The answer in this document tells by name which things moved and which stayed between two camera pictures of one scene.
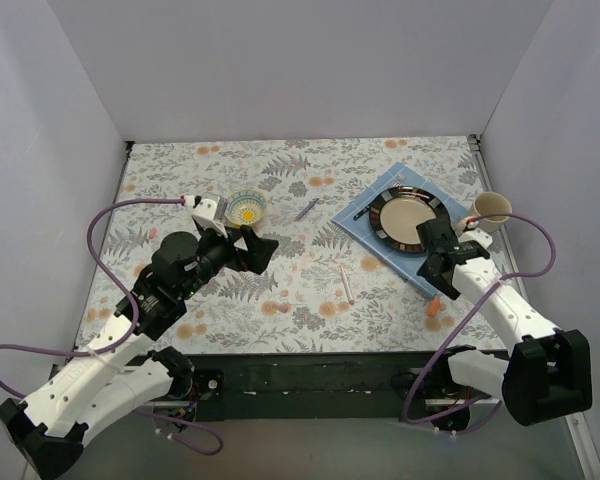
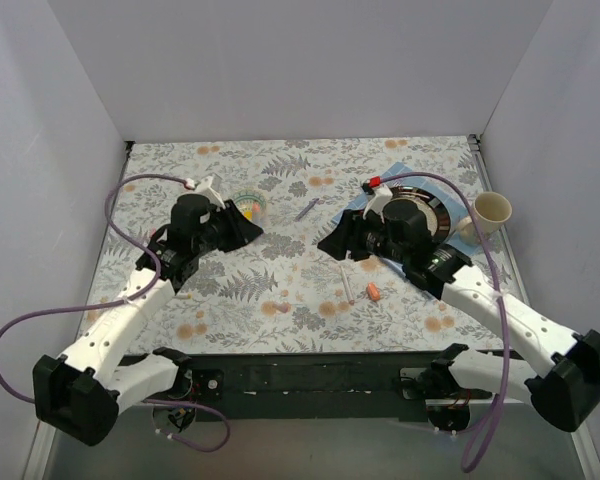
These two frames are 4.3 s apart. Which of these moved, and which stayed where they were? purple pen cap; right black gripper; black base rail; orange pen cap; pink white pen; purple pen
Moved: orange pen cap; right black gripper
Stayed: purple pen; black base rail; pink white pen; purple pen cap
